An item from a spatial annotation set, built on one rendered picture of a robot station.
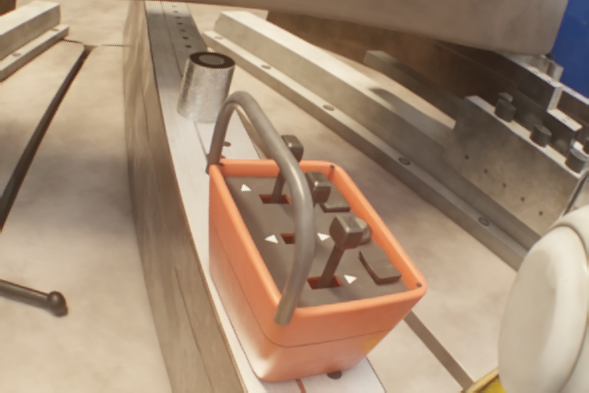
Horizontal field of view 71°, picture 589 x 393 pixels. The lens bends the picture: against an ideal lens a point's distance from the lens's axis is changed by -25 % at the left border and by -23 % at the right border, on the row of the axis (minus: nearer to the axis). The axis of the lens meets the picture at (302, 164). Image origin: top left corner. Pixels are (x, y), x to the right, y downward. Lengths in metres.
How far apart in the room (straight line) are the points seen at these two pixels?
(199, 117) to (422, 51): 1.84
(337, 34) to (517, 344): 2.52
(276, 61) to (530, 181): 1.14
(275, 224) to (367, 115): 1.35
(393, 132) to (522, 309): 1.57
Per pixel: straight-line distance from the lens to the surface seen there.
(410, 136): 1.70
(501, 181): 1.46
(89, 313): 0.98
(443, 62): 2.54
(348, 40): 2.64
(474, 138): 1.47
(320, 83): 1.92
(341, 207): 0.50
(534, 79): 1.50
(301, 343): 0.40
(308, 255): 0.32
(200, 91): 0.80
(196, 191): 0.67
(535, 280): 0.18
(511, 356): 0.19
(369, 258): 0.44
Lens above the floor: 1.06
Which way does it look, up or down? 29 degrees down
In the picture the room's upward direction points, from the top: 18 degrees clockwise
